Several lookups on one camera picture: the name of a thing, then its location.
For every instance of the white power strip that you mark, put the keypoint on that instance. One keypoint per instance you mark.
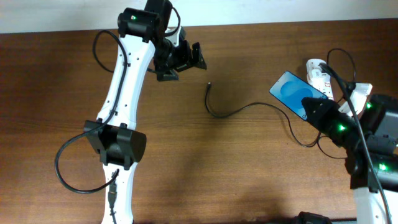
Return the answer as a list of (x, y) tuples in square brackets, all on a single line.
[(325, 88)]

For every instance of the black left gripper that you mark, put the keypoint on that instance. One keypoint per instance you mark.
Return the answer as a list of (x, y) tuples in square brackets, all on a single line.
[(183, 61)]

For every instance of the blue Galaxy smartphone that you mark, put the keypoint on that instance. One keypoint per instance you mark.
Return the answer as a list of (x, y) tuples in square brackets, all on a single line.
[(289, 89)]

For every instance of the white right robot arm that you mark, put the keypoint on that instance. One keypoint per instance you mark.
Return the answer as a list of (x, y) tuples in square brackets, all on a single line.
[(370, 145)]

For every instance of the white USB charger adapter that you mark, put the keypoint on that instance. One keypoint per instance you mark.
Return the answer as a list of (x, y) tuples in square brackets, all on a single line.
[(317, 76)]

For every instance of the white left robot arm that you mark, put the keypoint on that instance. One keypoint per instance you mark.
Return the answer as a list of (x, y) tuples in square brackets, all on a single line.
[(143, 37)]

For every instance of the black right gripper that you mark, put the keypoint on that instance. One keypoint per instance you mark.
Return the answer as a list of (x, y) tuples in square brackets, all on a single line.
[(328, 107)]

